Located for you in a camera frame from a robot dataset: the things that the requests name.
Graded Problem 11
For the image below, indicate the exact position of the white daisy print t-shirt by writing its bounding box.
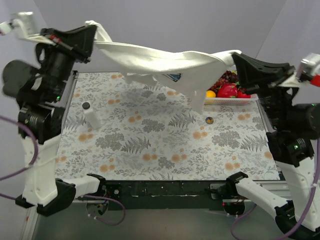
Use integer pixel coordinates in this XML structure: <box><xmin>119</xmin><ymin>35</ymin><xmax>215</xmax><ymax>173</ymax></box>
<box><xmin>85</xmin><ymin>20</ymin><xmax>241</xmax><ymax>114</ymax></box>

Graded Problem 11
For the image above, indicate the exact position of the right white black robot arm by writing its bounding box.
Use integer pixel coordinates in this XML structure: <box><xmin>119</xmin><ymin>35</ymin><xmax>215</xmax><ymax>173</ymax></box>
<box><xmin>225</xmin><ymin>53</ymin><xmax>320</xmax><ymax>240</ymax></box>

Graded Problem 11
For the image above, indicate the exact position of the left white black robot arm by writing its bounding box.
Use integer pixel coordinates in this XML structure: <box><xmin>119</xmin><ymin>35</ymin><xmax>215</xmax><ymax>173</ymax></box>
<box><xmin>2</xmin><ymin>25</ymin><xmax>107</xmax><ymax>217</ymax></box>

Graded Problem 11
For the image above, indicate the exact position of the red apple toy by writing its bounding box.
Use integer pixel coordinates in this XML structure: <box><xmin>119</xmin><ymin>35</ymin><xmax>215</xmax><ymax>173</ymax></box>
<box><xmin>236</xmin><ymin>90</ymin><xmax>251</xmax><ymax>99</ymax></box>

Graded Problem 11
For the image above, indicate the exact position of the white plastic fruit basket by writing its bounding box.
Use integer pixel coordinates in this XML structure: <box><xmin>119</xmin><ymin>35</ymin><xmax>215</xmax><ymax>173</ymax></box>
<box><xmin>204</xmin><ymin>94</ymin><xmax>259</xmax><ymax>106</ymax></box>

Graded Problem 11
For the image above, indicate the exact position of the red dragon fruit toy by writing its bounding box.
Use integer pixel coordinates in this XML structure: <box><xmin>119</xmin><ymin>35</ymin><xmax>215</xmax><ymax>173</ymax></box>
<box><xmin>217</xmin><ymin>83</ymin><xmax>238</xmax><ymax>98</ymax></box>

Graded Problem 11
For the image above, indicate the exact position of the dark red grape bunch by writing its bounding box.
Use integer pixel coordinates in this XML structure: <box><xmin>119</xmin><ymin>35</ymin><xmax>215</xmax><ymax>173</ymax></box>
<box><xmin>209</xmin><ymin>70</ymin><xmax>239</xmax><ymax>94</ymax></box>

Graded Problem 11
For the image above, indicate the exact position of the orange yellow fruit toy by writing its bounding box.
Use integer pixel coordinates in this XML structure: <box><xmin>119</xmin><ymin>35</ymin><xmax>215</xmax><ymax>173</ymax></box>
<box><xmin>206</xmin><ymin>90</ymin><xmax>216</xmax><ymax>98</ymax></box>

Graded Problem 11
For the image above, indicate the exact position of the white bottle black cap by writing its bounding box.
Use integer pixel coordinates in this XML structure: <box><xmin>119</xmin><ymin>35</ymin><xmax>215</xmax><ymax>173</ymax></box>
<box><xmin>81</xmin><ymin>101</ymin><xmax>102</xmax><ymax>130</ymax></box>

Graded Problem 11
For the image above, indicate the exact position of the floral patterned table mat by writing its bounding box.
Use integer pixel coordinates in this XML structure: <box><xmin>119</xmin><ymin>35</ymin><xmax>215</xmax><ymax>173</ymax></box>
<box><xmin>55</xmin><ymin>72</ymin><xmax>279</xmax><ymax>181</ymax></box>

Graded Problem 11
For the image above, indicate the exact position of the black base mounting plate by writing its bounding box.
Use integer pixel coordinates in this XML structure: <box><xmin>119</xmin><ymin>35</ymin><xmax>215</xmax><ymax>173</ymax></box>
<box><xmin>90</xmin><ymin>180</ymin><xmax>244</xmax><ymax>211</ymax></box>

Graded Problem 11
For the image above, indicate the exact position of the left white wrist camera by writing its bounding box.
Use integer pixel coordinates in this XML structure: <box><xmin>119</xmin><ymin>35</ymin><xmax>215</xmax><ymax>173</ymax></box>
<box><xmin>0</xmin><ymin>11</ymin><xmax>38</xmax><ymax>40</ymax></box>

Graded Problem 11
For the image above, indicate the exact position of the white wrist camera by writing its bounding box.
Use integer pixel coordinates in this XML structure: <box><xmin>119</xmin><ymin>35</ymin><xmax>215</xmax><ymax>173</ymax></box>
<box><xmin>0</xmin><ymin>11</ymin><xmax>38</xmax><ymax>40</ymax></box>
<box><xmin>297</xmin><ymin>53</ymin><xmax>320</xmax><ymax>87</ymax></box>

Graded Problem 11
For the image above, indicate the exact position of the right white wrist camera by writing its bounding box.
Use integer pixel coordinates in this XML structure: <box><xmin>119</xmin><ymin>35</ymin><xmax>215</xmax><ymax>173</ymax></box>
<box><xmin>297</xmin><ymin>53</ymin><xmax>320</xmax><ymax>87</ymax></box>

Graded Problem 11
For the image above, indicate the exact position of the aluminium frame rail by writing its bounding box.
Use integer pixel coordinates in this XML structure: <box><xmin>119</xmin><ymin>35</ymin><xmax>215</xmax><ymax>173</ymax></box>
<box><xmin>24</xmin><ymin>181</ymin><xmax>301</xmax><ymax>240</ymax></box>

